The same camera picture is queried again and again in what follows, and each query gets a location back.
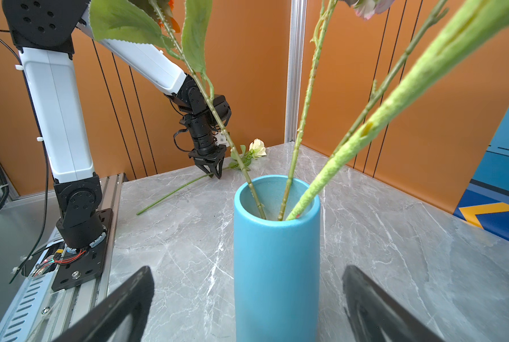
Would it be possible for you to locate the aluminium front rail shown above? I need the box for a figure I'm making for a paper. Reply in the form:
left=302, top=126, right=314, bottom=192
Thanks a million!
left=0, top=173, right=127, bottom=341

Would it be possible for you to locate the pink rose bud stem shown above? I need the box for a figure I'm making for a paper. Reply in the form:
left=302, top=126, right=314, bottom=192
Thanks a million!
left=277, top=1, right=448, bottom=221

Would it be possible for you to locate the white rose flower stem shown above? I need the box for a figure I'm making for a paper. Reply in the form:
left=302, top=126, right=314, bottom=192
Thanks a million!
left=279, top=0, right=509, bottom=220

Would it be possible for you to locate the large cream rose stem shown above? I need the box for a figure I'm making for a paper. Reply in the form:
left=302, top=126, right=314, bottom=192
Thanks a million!
left=135, top=137, right=268, bottom=217

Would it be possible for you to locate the orange gerbera flower stem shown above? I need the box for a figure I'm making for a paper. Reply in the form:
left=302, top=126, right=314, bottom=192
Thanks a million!
left=89, top=1, right=266, bottom=219

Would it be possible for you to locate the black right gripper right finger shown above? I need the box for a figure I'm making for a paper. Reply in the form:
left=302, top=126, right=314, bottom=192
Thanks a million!
left=342, top=265, right=442, bottom=341

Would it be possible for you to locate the aluminium corner post left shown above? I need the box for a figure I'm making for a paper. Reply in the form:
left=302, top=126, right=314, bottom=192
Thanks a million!
left=284, top=0, right=307, bottom=143

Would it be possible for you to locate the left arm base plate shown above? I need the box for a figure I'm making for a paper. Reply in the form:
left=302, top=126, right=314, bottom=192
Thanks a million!
left=51, top=209, right=113, bottom=292

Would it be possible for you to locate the green circuit board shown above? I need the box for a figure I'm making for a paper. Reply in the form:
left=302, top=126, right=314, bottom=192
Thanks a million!
left=32, top=249, right=65, bottom=276

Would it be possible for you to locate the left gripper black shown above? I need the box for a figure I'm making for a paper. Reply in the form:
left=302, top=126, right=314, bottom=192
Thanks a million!
left=189, top=145, right=227, bottom=179

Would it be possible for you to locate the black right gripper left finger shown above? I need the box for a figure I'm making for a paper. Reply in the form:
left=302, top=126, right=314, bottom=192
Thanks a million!
left=55, top=266, right=155, bottom=341

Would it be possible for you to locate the teal ceramic vase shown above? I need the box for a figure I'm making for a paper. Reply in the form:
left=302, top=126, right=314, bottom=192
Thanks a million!
left=233, top=175, right=321, bottom=341

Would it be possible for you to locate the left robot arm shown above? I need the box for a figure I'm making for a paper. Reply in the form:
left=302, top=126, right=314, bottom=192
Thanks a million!
left=2, top=1, right=231, bottom=253

